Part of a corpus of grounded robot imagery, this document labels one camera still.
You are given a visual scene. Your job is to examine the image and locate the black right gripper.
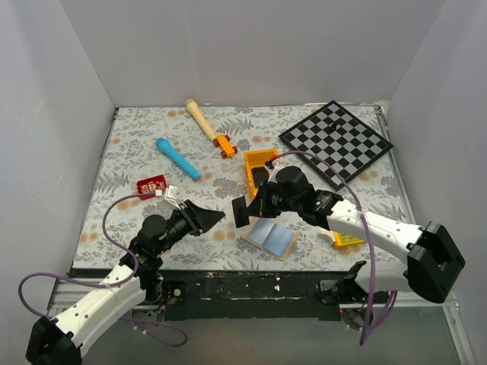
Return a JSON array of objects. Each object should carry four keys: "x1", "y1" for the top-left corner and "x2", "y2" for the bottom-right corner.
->
[{"x1": 243, "y1": 181, "x2": 301, "y2": 218}]

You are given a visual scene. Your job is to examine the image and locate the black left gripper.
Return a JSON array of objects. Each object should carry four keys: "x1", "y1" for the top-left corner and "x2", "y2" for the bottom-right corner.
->
[{"x1": 156, "y1": 199, "x2": 224, "y2": 255}]

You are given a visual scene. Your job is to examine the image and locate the black credit card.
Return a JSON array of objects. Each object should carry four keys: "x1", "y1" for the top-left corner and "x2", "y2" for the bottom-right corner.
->
[{"x1": 231, "y1": 196, "x2": 250, "y2": 228}]

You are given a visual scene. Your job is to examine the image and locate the yellow plastic bin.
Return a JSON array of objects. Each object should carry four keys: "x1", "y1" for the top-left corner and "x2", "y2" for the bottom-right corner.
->
[{"x1": 243, "y1": 148, "x2": 278, "y2": 199}]

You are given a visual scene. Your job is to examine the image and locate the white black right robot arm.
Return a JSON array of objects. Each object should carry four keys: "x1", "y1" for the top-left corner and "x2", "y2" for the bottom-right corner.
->
[{"x1": 232, "y1": 167, "x2": 465, "y2": 303}]

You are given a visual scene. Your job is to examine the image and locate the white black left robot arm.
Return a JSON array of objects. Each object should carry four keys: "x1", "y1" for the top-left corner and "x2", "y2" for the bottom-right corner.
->
[{"x1": 26, "y1": 200, "x2": 225, "y2": 364}]

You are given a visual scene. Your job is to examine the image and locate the red printed toy block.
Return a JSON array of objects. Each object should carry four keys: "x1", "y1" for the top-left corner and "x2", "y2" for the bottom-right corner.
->
[{"x1": 136, "y1": 175, "x2": 167, "y2": 200}]

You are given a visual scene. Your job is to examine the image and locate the colourful toy block cluster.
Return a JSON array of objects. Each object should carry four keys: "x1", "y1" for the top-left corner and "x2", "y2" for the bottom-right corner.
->
[{"x1": 318, "y1": 229, "x2": 365, "y2": 249}]

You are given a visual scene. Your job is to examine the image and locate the floral patterned table mat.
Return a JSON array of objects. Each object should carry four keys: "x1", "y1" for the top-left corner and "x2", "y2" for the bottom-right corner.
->
[{"x1": 71, "y1": 105, "x2": 415, "y2": 272}]

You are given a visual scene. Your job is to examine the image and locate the black silver chessboard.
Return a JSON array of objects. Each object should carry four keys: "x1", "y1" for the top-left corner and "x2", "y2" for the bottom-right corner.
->
[{"x1": 279, "y1": 100, "x2": 393, "y2": 190}]

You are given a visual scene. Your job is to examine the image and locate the orange toy car chassis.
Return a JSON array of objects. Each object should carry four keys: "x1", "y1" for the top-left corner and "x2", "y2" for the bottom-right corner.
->
[{"x1": 212, "y1": 135, "x2": 238, "y2": 159}]

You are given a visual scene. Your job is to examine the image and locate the blue toy microphone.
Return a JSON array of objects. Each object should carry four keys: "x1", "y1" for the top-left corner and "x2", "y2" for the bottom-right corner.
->
[{"x1": 155, "y1": 138, "x2": 201, "y2": 181}]

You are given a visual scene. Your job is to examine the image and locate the cream toy microphone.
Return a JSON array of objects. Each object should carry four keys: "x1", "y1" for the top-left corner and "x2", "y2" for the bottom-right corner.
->
[{"x1": 185, "y1": 99, "x2": 217, "y2": 141}]

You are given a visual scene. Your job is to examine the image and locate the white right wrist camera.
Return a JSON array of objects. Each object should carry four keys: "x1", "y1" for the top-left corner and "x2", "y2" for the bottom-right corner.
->
[{"x1": 265, "y1": 159, "x2": 284, "y2": 183}]

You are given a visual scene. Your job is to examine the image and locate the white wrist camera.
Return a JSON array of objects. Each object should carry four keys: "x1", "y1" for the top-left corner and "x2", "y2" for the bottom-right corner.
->
[
  {"x1": 265, "y1": 159, "x2": 284, "y2": 183},
  {"x1": 154, "y1": 185, "x2": 181, "y2": 209}
]

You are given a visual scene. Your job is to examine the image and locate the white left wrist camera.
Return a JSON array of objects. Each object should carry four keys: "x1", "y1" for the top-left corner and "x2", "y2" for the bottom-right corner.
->
[{"x1": 154, "y1": 185, "x2": 181, "y2": 209}]

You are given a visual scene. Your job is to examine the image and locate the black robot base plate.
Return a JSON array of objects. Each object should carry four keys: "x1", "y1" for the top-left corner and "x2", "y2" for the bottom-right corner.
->
[{"x1": 68, "y1": 268, "x2": 385, "y2": 322}]

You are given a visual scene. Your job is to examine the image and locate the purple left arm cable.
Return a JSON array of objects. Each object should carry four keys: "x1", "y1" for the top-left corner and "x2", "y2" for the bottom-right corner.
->
[{"x1": 18, "y1": 192, "x2": 189, "y2": 348}]

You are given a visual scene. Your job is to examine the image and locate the aluminium frame rail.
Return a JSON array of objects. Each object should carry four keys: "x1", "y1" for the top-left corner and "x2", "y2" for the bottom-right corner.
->
[{"x1": 32, "y1": 276, "x2": 134, "y2": 362}]

